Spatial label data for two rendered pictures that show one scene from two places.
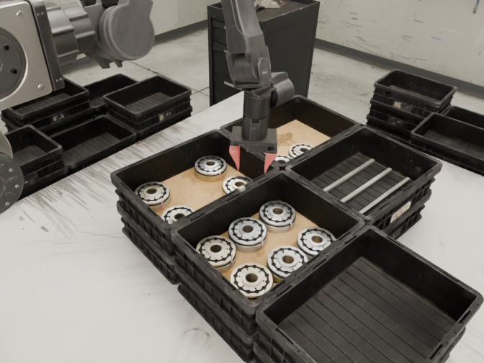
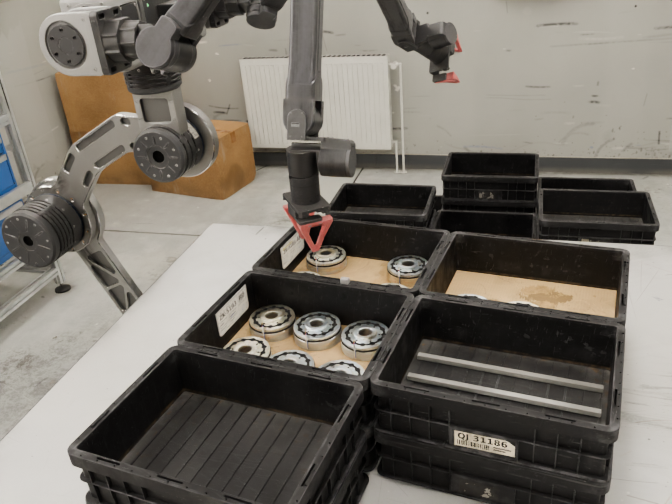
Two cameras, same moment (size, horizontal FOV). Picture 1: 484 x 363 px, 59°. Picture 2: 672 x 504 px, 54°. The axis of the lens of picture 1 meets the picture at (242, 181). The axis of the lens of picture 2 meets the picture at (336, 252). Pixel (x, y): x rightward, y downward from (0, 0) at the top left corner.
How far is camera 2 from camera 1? 1.21 m
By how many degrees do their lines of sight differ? 57
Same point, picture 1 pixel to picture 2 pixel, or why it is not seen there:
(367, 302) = (278, 455)
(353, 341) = (213, 457)
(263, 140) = (299, 205)
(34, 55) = (91, 46)
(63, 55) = (109, 51)
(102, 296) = not seen: hidden behind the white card
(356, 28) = not seen: outside the picture
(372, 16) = not seen: outside the picture
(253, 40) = (293, 88)
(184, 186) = (365, 271)
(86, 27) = (130, 37)
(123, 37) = (144, 48)
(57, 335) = (179, 315)
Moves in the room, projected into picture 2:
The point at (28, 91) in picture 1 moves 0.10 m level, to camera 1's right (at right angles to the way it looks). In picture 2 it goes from (87, 69) to (93, 78)
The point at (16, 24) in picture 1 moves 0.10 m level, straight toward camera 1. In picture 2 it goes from (80, 25) to (32, 35)
